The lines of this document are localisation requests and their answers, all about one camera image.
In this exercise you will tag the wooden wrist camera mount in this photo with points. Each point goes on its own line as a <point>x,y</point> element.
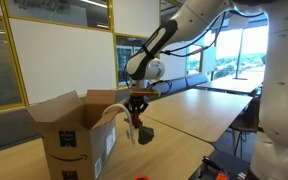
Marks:
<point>144,93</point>

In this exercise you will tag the open cardboard shipping box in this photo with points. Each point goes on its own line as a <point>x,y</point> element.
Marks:
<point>77,150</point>

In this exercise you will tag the black tool case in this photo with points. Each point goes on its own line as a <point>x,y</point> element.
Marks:
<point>224,163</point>

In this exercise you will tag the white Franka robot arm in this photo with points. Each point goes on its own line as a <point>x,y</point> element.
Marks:
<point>284,83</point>

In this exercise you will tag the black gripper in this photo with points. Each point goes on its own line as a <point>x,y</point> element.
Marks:
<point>138,100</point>

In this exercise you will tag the white standing board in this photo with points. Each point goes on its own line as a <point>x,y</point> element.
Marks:
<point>208,60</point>

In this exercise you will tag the red plush radish green leaves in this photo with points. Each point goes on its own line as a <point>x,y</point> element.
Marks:
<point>146,135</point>

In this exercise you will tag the small orange black tool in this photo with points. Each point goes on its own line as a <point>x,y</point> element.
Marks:
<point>221,176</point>

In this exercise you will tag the brown chair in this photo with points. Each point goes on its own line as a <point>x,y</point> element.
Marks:
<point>247,121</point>

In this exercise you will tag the grey upholstered bench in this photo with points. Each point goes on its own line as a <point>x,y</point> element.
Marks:
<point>180,85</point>

